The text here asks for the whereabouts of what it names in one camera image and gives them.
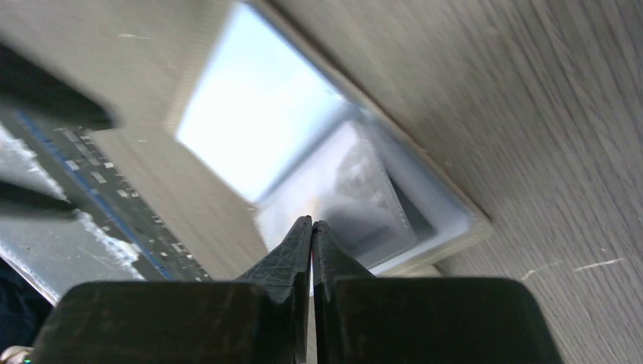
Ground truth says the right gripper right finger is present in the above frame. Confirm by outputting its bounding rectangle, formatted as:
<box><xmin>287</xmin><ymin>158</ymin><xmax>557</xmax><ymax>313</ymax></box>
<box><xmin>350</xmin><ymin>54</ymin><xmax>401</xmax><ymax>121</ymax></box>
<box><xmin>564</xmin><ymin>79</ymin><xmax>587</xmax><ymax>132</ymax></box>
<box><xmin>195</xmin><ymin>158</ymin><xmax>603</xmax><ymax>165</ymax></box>
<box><xmin>312</xmin><ymin>221</ymin><xmax>563</xmax><ymax>363</ymax></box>

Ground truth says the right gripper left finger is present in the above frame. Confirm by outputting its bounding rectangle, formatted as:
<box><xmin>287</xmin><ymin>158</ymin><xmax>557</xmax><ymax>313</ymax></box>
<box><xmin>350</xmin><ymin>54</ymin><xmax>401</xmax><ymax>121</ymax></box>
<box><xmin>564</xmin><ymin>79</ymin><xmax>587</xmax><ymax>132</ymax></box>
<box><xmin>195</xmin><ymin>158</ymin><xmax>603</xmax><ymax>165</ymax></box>
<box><xmin>30</xmin><ymin>216</ymin><xmax>312</xmax><ymax>363</ymax></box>

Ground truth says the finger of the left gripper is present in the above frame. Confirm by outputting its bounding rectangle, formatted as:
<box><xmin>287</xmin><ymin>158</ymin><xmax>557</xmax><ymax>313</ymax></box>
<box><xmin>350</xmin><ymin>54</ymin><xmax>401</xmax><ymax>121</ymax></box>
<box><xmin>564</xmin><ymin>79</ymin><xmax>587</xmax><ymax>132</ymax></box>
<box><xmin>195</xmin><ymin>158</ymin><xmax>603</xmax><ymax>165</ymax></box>
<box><xmin>1</xmin><ymin>42</ymin><xmax>117</xmax><ymax>130</ymax></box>
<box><xmin>1</xmin><ymin>180</ymin><xmax>78</xmax><ymax>220</ymax></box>

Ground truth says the grey card holder wallet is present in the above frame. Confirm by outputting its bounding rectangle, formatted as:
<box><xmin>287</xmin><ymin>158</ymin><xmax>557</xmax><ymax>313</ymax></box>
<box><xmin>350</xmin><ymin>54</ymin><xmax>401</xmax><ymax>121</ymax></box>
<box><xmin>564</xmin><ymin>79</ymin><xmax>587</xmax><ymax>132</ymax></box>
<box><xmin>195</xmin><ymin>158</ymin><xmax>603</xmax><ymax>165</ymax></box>
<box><xmin>168</xmin><ymin>1</ymin><xmax>493</xmax><ymax>275</ymax></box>

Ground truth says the black white credit card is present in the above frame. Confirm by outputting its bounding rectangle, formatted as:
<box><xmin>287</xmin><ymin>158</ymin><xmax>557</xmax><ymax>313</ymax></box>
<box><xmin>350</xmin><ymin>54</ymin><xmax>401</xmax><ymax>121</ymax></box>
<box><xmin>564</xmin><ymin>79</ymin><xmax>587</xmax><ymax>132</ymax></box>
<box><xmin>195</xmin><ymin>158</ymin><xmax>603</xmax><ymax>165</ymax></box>
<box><xmin>256</xmin><ymin>121</ymin><xmax>417</xmax><ymax>268</ymax></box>

